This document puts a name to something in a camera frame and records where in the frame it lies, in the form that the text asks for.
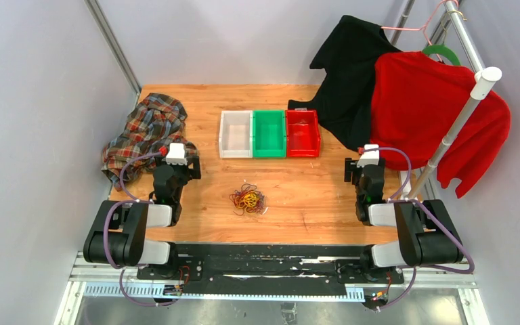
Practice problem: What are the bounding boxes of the red yellow cable bundle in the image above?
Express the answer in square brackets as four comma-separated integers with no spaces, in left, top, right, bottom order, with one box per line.
[229,183,269,217]

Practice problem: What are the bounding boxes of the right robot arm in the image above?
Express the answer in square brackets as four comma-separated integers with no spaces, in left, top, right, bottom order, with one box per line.
[344,158,466,282]

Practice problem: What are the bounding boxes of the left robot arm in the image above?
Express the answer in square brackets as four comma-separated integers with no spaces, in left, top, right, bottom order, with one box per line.
[83,154,201,280]

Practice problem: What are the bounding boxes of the plaid flannel shirt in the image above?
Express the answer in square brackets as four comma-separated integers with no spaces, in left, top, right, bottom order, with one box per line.
[101,93,198,191]

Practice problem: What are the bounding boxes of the red plastic bin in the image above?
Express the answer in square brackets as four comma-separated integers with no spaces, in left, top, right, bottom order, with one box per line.
[285,110,321,158]

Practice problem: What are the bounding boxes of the white plastic bin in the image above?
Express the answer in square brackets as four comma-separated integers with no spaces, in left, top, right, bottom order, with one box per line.
[218,110,253,159]

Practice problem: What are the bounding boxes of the red sweater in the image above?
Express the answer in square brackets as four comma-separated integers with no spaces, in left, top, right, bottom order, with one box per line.
[370,51,511,198]

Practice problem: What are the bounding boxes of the green plastic bin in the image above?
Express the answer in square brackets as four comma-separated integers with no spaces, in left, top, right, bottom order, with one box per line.
[253,110,286,158]

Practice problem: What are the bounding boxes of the black shirt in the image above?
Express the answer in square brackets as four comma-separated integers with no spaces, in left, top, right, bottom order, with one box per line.
[288,15,400,151]

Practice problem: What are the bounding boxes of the green hanger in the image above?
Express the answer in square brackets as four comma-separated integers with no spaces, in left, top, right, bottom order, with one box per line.
[422,44,462,66]

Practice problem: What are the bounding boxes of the white clothes rack pole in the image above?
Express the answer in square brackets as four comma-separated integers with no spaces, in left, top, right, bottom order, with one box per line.
[400,66,502,200]

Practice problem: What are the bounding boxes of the pink hanger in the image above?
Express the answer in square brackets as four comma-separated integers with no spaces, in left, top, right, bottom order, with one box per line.
[381,1,460,47]

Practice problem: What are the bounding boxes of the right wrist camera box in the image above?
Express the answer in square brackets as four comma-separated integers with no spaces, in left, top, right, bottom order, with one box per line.
[356,144,380,168]

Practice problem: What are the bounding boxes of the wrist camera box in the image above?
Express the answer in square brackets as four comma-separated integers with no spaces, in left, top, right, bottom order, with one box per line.
[165,143,188,165]
[356,144,380,168]

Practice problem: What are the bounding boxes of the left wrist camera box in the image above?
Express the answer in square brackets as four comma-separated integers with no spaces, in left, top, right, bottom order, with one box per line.
[165,143,188,165]

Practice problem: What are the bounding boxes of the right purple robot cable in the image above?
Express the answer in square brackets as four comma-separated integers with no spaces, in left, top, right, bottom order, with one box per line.
[367,147,475,311]

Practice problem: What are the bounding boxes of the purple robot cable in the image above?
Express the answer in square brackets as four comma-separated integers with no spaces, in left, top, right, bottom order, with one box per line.
[367,147,475,311]
[103,150,181,307]

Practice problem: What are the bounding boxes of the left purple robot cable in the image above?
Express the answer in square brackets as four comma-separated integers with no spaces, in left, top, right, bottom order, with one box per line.
[103,150,181,307]

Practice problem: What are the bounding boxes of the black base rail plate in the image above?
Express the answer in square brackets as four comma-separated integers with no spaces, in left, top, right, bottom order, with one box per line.
[136,244,404,297]

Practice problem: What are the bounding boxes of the aluminium frame post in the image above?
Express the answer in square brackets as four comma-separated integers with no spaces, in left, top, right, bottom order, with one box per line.
[84,0,142,96]

